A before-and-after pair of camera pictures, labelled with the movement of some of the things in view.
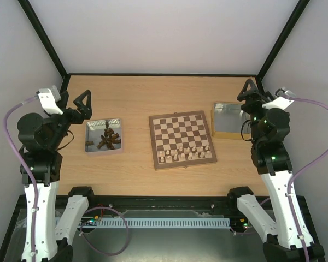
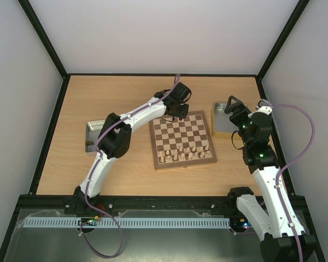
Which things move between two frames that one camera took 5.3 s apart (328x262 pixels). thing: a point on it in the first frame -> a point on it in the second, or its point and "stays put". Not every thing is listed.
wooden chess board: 181,139 stays put
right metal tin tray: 229,121 stays put
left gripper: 86,112 -> 184,114
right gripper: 251,101 -> 237,109
